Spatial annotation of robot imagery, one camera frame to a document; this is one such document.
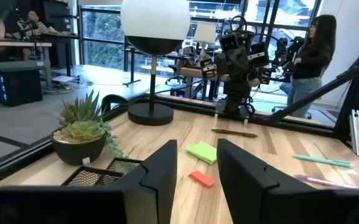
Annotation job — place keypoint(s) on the grey office desk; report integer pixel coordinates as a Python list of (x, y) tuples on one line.
[(17, 44)]

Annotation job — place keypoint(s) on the brown pen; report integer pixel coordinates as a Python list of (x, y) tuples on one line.
[(235, 133)]

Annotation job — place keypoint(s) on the standing person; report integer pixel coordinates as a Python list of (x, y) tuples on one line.
[(313, 59)]

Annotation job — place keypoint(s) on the white background lampshade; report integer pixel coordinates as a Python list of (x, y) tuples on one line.
[(204, 32)]

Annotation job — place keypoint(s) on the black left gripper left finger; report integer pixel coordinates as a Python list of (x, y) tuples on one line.
[(148, 186)]

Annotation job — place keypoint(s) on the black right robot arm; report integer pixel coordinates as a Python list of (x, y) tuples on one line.
[(235, 65)]

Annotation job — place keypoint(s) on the teal pen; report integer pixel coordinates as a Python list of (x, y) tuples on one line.
[(322, 160)]

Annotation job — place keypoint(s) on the green cloth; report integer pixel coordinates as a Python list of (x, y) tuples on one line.
[(202, 152)]

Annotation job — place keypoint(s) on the silver aluminium extrusion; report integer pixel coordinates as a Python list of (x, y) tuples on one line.
[(357, 133)]

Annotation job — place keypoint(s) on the orange-red eraser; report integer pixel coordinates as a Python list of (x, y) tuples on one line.
[(201, 179)]

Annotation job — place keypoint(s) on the black computer tower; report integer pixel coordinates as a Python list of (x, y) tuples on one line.
[(19, 87)]

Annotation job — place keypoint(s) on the succulent plant in black pot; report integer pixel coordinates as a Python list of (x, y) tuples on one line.
[(79, 146)]

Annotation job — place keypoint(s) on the white globe table lamp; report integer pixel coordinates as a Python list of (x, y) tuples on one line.
[(154, 25)]

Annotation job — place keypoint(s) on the black aluminium table frame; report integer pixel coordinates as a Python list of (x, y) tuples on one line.
[(316, 93)]

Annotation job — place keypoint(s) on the purple pen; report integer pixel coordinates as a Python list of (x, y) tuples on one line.
[(325, 181)]

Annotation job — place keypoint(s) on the seated person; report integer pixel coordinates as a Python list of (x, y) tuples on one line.
[(37, 26)]

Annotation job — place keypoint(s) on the black mesh desk organizer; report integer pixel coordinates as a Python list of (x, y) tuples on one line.
[(89, 177)]

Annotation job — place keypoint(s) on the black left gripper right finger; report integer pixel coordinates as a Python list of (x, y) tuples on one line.
[(247, 186)]

